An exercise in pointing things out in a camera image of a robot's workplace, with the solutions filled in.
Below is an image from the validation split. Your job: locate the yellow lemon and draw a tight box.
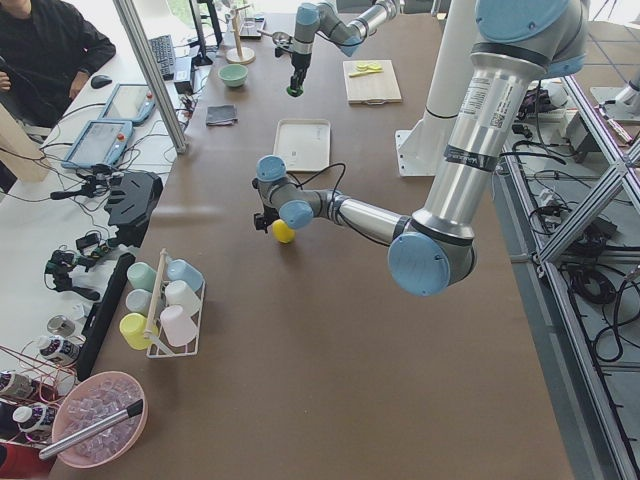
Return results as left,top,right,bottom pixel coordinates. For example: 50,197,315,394
271,219,296,244

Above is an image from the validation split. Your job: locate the teach pendant tablet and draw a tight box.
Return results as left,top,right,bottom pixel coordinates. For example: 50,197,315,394
61,119,134,169
100,83,156,126

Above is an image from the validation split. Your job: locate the grey folded cloth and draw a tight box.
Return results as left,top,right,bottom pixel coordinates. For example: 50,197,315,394
205,104,237,126

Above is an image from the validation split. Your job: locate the wooden cutting board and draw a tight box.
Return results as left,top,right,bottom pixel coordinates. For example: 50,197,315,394
342,60,402,105

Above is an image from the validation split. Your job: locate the mint green bowl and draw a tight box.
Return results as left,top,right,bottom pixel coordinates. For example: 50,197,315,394
218,64,248,88

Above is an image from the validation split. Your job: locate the black plastic housing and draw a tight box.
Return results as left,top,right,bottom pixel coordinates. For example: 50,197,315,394
104,171,163,247

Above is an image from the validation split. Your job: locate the metal ice scoop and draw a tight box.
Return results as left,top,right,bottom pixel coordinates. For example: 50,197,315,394
39,399,144,460

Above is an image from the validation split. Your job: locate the person in black shirt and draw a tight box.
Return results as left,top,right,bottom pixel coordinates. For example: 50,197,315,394
1,0,116,127

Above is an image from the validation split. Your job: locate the pink bowl of ice cubes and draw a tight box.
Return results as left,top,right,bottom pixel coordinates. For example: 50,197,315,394
51,371,148,469

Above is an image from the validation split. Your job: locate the green lime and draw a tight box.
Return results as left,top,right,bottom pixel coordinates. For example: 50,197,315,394
286,87,304,97

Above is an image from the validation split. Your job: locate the black computer mouse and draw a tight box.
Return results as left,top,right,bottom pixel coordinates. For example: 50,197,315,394
90,74,113,89

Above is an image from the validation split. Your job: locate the black flat bar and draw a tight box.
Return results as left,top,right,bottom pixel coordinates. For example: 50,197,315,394
75,253,136,382

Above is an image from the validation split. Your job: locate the light blue cup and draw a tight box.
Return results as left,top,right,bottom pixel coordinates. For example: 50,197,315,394
166,259,204,292

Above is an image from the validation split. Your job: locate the yellow plastic knife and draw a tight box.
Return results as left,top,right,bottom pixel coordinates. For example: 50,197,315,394
348,69,383,78

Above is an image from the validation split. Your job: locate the mint green cup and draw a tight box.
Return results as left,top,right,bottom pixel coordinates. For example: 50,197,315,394
127,262,157,292

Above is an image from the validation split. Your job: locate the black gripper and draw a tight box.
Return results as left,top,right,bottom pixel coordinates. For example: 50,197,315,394
289,51,310,92
253,204,279,231

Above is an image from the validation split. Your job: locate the pink cup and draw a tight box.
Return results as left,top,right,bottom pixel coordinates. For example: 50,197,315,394
160,305,198,347

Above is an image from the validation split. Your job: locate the cream rabbit tray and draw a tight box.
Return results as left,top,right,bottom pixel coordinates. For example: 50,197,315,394
273,118,331,173

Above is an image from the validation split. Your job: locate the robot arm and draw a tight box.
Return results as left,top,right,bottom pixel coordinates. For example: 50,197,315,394
252,1,589,296
287,1,400,97

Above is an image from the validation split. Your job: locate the black keyboard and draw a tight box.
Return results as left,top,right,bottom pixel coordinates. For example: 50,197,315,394
148,35,175,80

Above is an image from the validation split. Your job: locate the aluminium frame post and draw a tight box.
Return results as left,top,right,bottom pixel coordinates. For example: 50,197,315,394
113,0,188,154

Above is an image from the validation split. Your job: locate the white wire cup rack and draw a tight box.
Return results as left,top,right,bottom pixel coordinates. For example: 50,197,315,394
143,249,206,359

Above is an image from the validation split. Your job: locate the yellow cup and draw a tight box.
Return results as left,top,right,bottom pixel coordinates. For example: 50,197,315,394
119,312,152,350

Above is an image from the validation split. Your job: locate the round wooden stand base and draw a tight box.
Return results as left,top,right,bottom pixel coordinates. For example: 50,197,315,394
225,7,255,65

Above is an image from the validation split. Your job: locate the white cup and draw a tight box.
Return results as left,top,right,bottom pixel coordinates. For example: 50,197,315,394
165,280,201,317
125,289,152,316

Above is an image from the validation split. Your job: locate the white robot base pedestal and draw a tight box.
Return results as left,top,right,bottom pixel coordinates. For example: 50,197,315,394
395,0,477,177

